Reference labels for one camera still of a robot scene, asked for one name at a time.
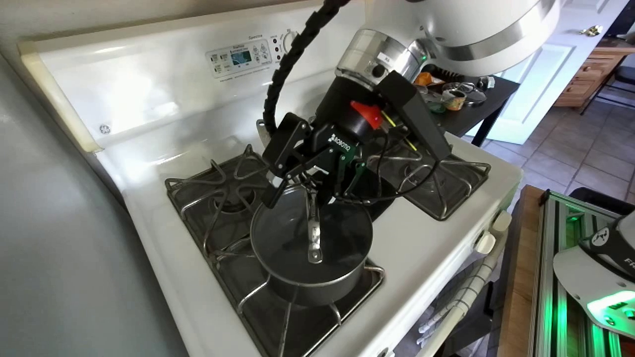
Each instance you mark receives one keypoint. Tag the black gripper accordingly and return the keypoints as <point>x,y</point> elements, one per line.
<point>340,121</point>

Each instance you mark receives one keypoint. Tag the grey white robot base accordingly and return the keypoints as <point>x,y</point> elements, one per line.
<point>582,269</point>

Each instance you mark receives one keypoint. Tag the black burner grate under pot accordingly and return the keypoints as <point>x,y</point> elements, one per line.
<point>199,190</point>

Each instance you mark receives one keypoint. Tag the white stove timer dial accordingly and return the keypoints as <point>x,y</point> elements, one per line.
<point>286,39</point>

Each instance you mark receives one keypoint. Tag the white gas stove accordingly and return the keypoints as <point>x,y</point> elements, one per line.
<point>423,244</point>

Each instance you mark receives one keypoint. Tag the white stove burner knob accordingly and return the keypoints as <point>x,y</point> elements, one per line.
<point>485,242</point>

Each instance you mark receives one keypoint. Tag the orange fruit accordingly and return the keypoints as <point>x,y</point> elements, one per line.
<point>423,77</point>

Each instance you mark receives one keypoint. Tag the black burner grate under pan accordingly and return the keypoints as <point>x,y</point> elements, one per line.
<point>457,180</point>

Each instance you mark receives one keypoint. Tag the small white cup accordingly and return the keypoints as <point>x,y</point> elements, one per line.
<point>455,99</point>

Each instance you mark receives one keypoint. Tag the black side table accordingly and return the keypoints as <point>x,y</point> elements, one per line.
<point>479,109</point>

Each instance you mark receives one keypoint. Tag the striped dish towel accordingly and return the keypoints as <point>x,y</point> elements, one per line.
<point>457,297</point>

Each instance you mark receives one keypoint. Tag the wooden board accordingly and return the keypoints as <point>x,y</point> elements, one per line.
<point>519,277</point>

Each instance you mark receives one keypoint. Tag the white panel door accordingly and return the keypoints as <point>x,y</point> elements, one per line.
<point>548,95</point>

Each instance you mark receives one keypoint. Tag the wooden dresser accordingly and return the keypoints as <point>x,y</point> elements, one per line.
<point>588,75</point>

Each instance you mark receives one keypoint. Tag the black rounded object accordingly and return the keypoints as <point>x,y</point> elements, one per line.
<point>598,198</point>

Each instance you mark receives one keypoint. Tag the brass door knob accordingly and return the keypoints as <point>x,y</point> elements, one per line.
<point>592,29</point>

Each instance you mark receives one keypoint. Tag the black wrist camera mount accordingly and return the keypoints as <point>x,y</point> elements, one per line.
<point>417,115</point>

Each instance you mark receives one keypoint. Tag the aluminium frame with green light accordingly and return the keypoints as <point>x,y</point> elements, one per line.
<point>548,277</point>

